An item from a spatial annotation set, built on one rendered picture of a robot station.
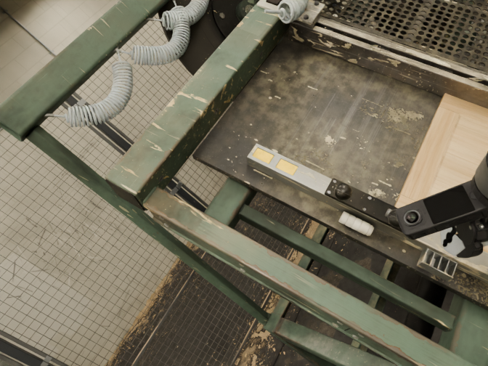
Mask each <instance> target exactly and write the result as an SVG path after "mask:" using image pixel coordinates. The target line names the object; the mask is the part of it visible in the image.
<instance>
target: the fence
mask: <svg viewBox="0 0 488 366"><path fill-rule="evenodd" d="M257 148H259V149H261V150H264V151H266V152H268V153H270V154H272V155H273V156H274V157H273V159H272V160H271V161H270V163H269V164H268V163H265V162H264V161H262V160H259V159H258V158H255V157H253V156H252V155H253V154H254V153H255V151H256V150H257ZM280 159H283V160H285V161H287V162H289V163H291V164H293V165H294V166H298V168H297V170H296V172H295V174H294V175H293V176H292V175H290V174H288V173H286V172H284V171H282V170H280V169H278V168H276V166H277V164H278V163H279V161H280ZM247 161H248V165H249V166H252V167H254V168H256V169H258V170H260V171H262V172H264V173H265V174H268V175H270V176H272V177H274V178H276V179H278V180H280V181H281V182H284V183H286V184H288V185H290V186H291V187H294V188H296V189H297V190H300V191H302V192H304V193H306V194H307V195H310V196H312V197H313V198H316V199H318V200H320V201H322V202H323V203H327V204H328V205H330V206H332V207H334V208H337V209H338V210H340V211H343V212H344V211H345V212H347V213H349V214H351V215H353V216H355V217H356V218H359V219H361V220H362V221H366V222H367V223H369V224H370V225H373V227H375V228H376V229H379V230H380V231H382V232H385V233H386V234H388V235H390V236H392V237H395V238H396V239H398V240H401V241H402V242H404V243H406V244H408V245H411V246H412V247H415V248H417V249H419V250H421V251H424V250H425V249H427V248H429V249H431V250H433V251H435V252H437V253H439V254H441V255H443V256H445V257H447V258H449V259H451V260H453V261H455V262H457V263H458V264H457V266H456V268H457V269H459V270H461V271H463V272H465V273H467V274H469V275H471V276H473V277H475V278H477V279H479V280H481V281H483V282H485V283H487V284H488V253H487V252H485V251H483V252H482V254H480V255H478V256H474V257H470V258H458V257H457V256H453V255H451V254H450V253H448V252H446V251H445V249H444V246H443V245H442V244H441V234H440V231H439V232H435V233H433V234H430V235H426V236H424V237H420V238H418V239H415V240H411V239H409V238H408V237H407V236H406V235H405V234H404V233H402V232H400V231H398V230H396V229H394V228H392V227H390V226H388V225H386V224H384V223H382V222H380V221H378V220H376V219H373V218H371V217H369V216H367V215H365V214H363V213H361V212H359V211H357V210H355V209H353V208H351V207H349V206H347V205H345V204H343V203H340V202H338V201H337V200H334V199H332V198H330V197H328V196H327V195H325V191H326V189H327V188H328V185H329V184H330V182H331V180H332V179H331V178H328V177H326V176H324V175H322V174H320V173H318V172H316V171H313V170H311V169H310V168H307V167H306V166H303V165H301V164H299V163H297V162H295V161H293V160H291V159H289V158H286V157H284V156H282V155H280V154H278V153H276V152H273V151H271V150H269V149H267V148H265V147H263V146H261V145H258V144H256V145H255V146H254V148H253V149H252V150H251V152H250V153H249V155H248V157H247Z"/></svg>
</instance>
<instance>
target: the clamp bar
mask: <svg viewBox="0 0 488 366"><path fill-rule="evenodd" d="M257 6H258V7H261V8H263V9H270V10H277V8H278V6H276V5H273V4H270V3H267V2H266V0H260V1H259V2H258V4H257ZM324 7H325V4H322V3H320V2H319V1H313V0H309V3H308V5H307V6H306V9H305V10H304V13H303V14H302V15H301V16H300V17H299V18H298V19H297V20H294V21H293V22H292V23H290V28H289V35H288V39H289V40H291V41H295V42H297V43H299V44H303V45H304V46H308V47H310V48H313V49H316V50H318V51H321V52H324V53H326V54H329V55H332V56H334V57H337V58H340V59H342V60H345V61H348V62H351V63H354V64H355V65H359V66H362V67H364V68H367V69H369V70H373V71H375V72H377V73H381V74H383V75H385V76H388V77H391V78H394V79H396V80H399V81H402V82H405V83H407V84H410V85H413V86H416V87H418V88H420V89H424V90H426V91H428V92H432V93H434V94H438V95H439V96H442V97H443V95H444V94H449V95H452V96H453V97H457V98H459V99H463V100H465V101H467V102H471V103H473V104H475V105H479V106H481V107H485V108H487V109H488V76H486V75H484V74H481V73H477V72H476V71H473V70H469V69H467V68H463V67H460V66H458V65H454V64H452V63H450V62H446V61H444V60H440V59H437V58H435V57H431V56H429V55H427V54H423V53H420V52H417V51H414V50H411V49H408V48H405V47H403V46H400V45H397V44H393V43H391V42H388V41H384V40H382V39H380V38H376V37H374V36H370V35H367V34H365V33H361V32H359V31H357V30H353V29H351V28H347V27H344V26H342V25H338V24H335V23H332V22H330V21H327V20H323V19H320V13H321V11H322V9H323V8H324Z"/></svg>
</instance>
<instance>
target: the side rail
mask: <svg viewBox="0 0 488 366"><path fill-rule="evenodd" d="M143 206H144V207H145V208H146V209H148V210H150V212H151V214H152V215H153V220H154V221H155V222H157V223H159V224H160V225H162V226H164V227H165V228H167V229H169V230H171V231H172V232H174V233H175V234H177V235H178V236H180V237H182V238H184V239H185V240H187V241H189V242H190V243H192V244H194V245H196V246H197V247H199V248H201V249H202V250H204V251H205V252H207V253H209V254H211V255H212V256H214V257H216V258H217V259H219V260H220V261H223V262H224V263H225V264H228V265H229V266H231V267H232V268H234V269H236V270H237V271H239V272H241V273H243V274H244V275H246V276H247V277H249V278H251V279H252V280H254V281H256V282H257V283H259V284H261V285H263V286H264V287H266V288H268V289H270V290H271V291H273V292H274V293H276V294H277V295H279V296H281V297H283V298H284V299H286V300H288V301H289V302H291V303H292V304H295V305H296V306H298V307H300V308H301V309H303V310H304V311H306V312H308V313H310V314H311V315H313V316H315V317H316V318H318V319H319V320H322V321H323V322H325V323H326V324H328V325H330V326H331V327H333V328H335V329H336V330H338V331H340V332H342V333H343V334H345V335H346V336H348V337H350V338H352V339H353V340H355V341H356V342H358V343H360V344H362V345H363V346H365V347H367V348H368V349H370V350H372V351H374V352H375V353H376V354H379V355H380V356H382V357H383V358H385V359H387V360H388V361H390V362H392V363H394V364H395V365H397V366H477V365H475V364H473V363H472V362H469V361H468V360H466V359H464V358H462V357H461V356H459V355H457V354H455V353H454V352H452V351H450V350H448V349H446V348H444V347H443V346H441V345H439V344H437V343H436V342H434V341H432V340H431V339H429V338H427V337H425V336H424V335H421V334H420V333H418V332H416V331H414V330H413V329H411V328H409V327H407V326H406V325H403V324H402V323H400V322H398V321H396V320H395V319H393V318H391V317H389V316H388V315H386V314H384V313H383V312H380V311H378V310H377V309H375V308H373V307H371V306H370V305H368V304H366V303H365V302H363V301H360V300H359V299H358V298H355V297H353V296H352V295H350V294H348V293H347V292H345V291H343V290H341V289H340V288H337V287H336V286H334V285H332V284H330V283H329V282H327V281H325V280H323V279H322V278H320V277H318V276H316V275H315V274H312V273H311V272H309V271H307V270H305V269H304V268H302V267H300V266H299V265H297V264H294V263H293V262H292V261H289V260H287V259H286V258H284V257H282V256H281V255H279V254H277V253H275V252H274V251H271V250H269V249H268V248H266V247H264V246H263V245H261V244H259V243H257V242H256V241H254V240H252V239H250V238H249V237H246V236H245V235H243V234H241V233H239V232H238V231H236V230H234V229H233V228H231V227H228V226H227V225H226V224H223V223H221V222H220V221H218V220H216V219H215V218H213V217H211V216H209V215H208V214H206V213H203V212H202V211H200V210H198V209H196V208H195V207H193V206H191V205H190V204H188V203H186V202H184V201H183V200H180V199H178V198H177V197H175V196H173V195H172V194H170V193H168V192H166V191H165V190H162V189H161V188H159V187H157V188H156V190H155V191H154V193H153V194H152V195H151V196H150V197H149V199H148V200H147V201H146V203H143Z"/></svg>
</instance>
